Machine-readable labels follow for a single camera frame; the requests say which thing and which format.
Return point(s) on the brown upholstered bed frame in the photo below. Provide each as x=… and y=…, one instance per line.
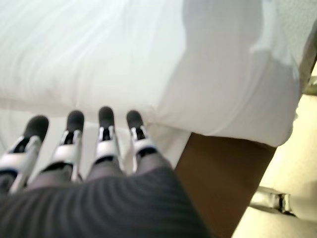
x=223, y=178

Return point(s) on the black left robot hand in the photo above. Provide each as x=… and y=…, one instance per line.
x=99, y=198

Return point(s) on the white duvet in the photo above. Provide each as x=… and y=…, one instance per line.
x=123, y=62

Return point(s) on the grey floor rug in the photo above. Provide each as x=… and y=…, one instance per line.
x=297, y=15

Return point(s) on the white fitted bed sheet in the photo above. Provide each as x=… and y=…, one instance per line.
x=161, y=148

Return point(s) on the silver left robot leg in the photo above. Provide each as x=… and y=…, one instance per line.
x=272, y=200

